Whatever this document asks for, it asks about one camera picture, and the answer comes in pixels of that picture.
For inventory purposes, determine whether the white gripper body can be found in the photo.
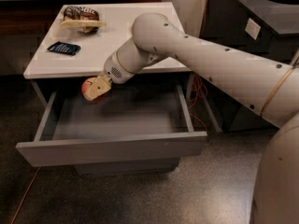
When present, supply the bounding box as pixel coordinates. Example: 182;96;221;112
104;52;134;84

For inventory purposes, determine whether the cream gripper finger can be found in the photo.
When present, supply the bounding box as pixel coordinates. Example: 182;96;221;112
84;76;112;101

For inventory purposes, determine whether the red apple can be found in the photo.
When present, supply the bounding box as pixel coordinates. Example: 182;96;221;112
81;77;106;103

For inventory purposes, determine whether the grey top drawer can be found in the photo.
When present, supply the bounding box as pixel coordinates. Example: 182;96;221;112
16;77;207;167

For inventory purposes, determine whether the grey drawer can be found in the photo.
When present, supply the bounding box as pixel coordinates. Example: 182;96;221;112
75;158;180;175
16;77;207;167

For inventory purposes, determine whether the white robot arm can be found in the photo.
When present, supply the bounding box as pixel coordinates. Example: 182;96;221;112
83;13;299;224

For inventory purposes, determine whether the grey drawer cabinet white top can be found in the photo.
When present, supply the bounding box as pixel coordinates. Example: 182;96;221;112
23;1;200;176

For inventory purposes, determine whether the grey bottom drawer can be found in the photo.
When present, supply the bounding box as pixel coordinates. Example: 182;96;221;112
75;158;180;175

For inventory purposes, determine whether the dark blue snack packet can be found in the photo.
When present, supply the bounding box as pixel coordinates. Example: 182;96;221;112
48;41;81;56

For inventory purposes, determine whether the brown snack bag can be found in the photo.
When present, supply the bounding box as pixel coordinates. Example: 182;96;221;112
61;6;107;34

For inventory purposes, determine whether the dark wooden bench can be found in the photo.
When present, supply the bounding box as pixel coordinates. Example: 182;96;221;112
0;0;161;36

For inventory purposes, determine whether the white label on bin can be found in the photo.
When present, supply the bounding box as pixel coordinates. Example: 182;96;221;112
245;19;261;39

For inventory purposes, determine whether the black trash bin cabinet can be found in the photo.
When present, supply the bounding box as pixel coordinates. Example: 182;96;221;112
199;0;299;131

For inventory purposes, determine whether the orange extension cable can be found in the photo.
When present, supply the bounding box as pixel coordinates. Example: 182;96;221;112
8;0;219;224

